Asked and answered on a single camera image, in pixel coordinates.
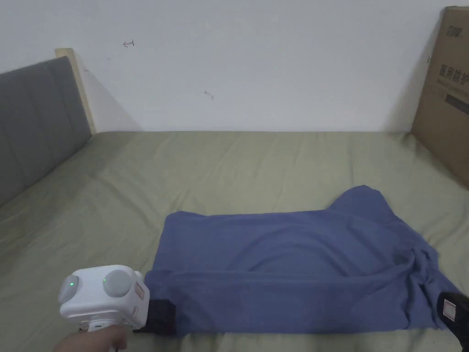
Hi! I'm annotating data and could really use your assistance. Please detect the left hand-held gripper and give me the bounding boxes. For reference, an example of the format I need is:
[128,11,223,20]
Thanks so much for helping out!
[58,264,177,334]

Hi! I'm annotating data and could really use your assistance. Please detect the dark blue shirt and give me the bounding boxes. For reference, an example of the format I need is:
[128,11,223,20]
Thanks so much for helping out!
[144,185,459,336]

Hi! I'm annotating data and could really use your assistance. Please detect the person's left hand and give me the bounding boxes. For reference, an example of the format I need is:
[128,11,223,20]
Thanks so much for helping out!
[54,324,129,352]

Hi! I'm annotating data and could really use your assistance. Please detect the bed with pale green sheet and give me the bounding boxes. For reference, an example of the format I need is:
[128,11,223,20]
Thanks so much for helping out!
[0,130,469,352]

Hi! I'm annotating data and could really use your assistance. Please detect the grey padded headboard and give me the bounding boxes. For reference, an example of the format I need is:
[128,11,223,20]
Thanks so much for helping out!
[0,47,98,209]

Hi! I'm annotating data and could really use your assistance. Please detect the brown cardboard carton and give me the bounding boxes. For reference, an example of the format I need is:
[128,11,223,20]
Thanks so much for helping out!
[410,5,469,191]

